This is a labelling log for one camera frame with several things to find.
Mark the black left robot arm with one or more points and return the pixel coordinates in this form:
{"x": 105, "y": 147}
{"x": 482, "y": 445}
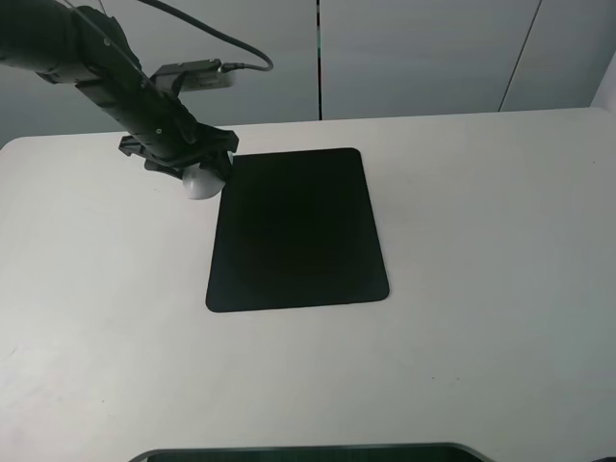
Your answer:
{"x": 87, "y": 49}

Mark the white computer mouse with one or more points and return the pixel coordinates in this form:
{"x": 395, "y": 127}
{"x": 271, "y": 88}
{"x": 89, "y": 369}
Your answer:
{"x": 206, "y": 180}

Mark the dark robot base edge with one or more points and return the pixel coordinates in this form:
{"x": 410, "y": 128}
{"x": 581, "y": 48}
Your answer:
{"x": 383, "y": 452}

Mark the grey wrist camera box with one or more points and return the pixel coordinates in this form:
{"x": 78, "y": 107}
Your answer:
{"x": 193, "y": 76}

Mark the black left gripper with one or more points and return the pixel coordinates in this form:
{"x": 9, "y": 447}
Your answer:
{"x": 161, "y": 127}

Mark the black mouse pad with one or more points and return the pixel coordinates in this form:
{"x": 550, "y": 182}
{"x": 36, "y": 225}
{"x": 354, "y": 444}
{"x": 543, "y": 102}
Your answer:
{"x": 295, "y": 230}

